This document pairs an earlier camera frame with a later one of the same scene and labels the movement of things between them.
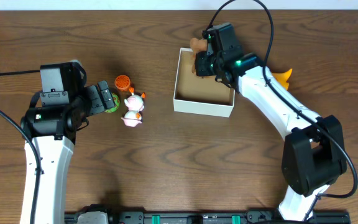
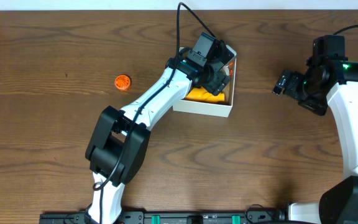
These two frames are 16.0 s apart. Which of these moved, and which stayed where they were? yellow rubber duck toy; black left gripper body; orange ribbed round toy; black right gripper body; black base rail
Moved: black right gripper body; black left gripper body; yellow rubber duck toy
Stayed: black base rail; orange ribbed round toy
